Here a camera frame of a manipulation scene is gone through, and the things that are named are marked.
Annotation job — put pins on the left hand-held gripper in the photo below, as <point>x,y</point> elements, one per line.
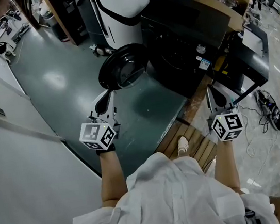
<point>93,134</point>

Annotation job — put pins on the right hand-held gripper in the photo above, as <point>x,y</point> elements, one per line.
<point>226,124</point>

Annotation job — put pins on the round washer door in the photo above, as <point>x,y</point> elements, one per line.
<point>123,67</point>

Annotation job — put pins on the person's left forearm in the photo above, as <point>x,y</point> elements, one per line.
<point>111,173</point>

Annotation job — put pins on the person's right forearm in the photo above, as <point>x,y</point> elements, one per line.
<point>226,163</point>

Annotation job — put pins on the black washing machine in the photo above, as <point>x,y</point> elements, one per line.
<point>175,20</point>

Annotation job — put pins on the large white and grey machine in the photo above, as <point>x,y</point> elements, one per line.
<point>123,1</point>

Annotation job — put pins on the wooden slat pallet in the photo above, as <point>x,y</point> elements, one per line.
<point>199,141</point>

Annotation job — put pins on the black floor device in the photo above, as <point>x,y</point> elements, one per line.
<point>271,112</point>

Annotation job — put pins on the person's white shoe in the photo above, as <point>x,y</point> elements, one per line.
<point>182,145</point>

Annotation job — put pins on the person's white shirt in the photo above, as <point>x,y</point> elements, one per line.
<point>168,198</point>

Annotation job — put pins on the white chair with black bag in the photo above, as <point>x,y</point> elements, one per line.
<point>1,48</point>

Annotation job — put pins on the white desk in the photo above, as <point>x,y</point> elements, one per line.
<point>4,32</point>

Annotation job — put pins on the black frame table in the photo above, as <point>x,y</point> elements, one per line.
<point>255,65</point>

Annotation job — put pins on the wooden staircase frame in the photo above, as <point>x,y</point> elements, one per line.
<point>64,21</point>

